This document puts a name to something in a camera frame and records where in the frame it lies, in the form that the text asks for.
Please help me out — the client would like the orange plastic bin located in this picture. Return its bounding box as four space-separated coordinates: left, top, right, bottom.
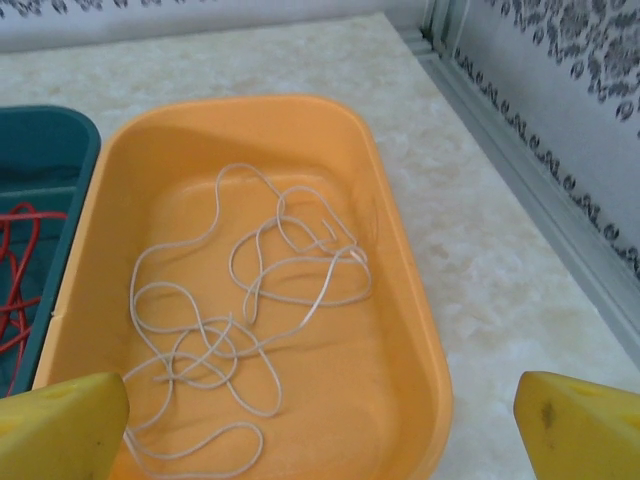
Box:
32 94 455 480

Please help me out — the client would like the aluminium frame post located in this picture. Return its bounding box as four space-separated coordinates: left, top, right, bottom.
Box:
419 0 471 59

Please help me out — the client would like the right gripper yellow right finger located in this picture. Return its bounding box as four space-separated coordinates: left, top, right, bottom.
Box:
514 370 640 480

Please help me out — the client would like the thin white cable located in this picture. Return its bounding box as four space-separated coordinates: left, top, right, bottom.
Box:
122 162 374 476

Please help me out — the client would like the aluminium side rail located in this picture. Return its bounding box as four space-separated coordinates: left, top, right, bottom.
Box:
394 22 640 364

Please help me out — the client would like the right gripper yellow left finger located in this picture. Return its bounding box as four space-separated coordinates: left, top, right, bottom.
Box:
0 371 131 480

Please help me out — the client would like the thin red cable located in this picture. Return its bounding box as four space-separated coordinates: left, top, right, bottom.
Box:
0 202 69 396

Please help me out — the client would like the teal plastic bin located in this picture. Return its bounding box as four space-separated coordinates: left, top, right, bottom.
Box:
0 104 103 399

